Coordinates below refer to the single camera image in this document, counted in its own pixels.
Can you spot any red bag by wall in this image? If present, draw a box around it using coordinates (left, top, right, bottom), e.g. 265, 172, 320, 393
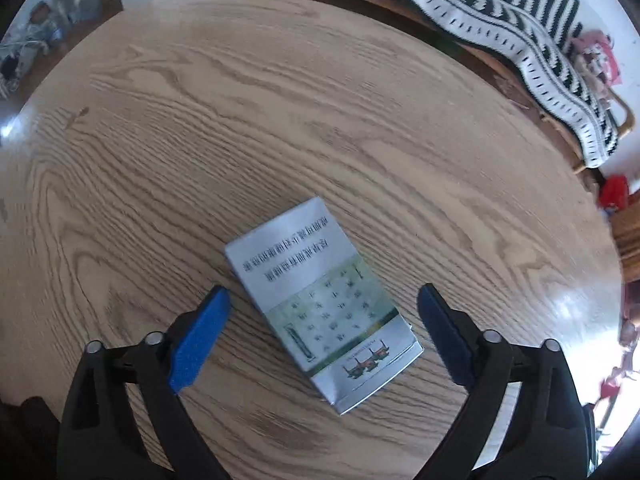
598, 174, 629, 211

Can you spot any silver cigarette pack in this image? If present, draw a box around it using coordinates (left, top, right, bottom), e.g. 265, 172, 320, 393
226, 197, 423, 415

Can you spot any striped black white sofa blanket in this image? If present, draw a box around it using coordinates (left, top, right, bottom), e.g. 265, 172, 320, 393
255, 0, 622, 170

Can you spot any pink stuffed doll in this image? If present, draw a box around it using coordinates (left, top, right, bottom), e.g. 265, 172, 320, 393
570, 29, 622, 110

